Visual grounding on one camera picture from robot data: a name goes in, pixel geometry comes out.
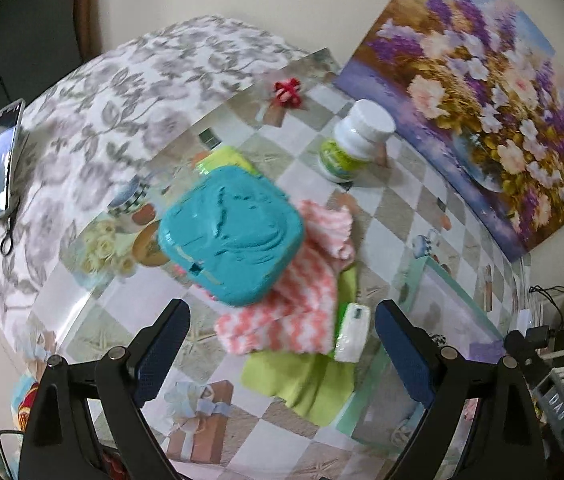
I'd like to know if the teal plastic case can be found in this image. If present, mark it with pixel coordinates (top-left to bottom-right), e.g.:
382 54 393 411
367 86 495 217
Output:
157 166 305 307

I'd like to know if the black power adapter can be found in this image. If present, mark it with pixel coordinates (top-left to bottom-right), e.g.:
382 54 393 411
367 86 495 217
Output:
525 325 551 349

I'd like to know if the white green pill bottle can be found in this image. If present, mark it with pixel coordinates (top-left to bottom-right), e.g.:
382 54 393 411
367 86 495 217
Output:
318 100 396 183

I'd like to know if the smartphone on stand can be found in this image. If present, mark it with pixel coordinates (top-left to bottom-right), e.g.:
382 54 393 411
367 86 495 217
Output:
0 99 26 256

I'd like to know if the lime green cloth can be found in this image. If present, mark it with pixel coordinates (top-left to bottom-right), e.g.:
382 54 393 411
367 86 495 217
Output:
239 263 361 428

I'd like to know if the floral oil painting canvas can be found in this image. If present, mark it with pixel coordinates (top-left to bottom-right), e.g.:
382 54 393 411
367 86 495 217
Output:
336 0 564 260

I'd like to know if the green tissue pack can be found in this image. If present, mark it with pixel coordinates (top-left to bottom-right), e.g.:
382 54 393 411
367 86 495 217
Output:
195 145 260 176
333 302 371 363

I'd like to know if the black cable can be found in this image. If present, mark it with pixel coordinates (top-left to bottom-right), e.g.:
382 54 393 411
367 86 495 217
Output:
527 284 564 328

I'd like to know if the pink white knitted cloth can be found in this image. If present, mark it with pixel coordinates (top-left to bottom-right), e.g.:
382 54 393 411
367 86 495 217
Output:
215 200 355 356

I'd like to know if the grey floral blanket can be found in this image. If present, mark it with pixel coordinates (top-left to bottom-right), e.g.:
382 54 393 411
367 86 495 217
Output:
0 15 303 333

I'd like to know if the white tray teal rim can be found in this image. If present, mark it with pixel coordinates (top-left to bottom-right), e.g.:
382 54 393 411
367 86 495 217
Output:
335 257 504 453

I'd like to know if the red ribbon flower clip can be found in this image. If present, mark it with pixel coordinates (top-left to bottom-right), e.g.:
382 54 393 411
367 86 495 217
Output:
273 77 303 108

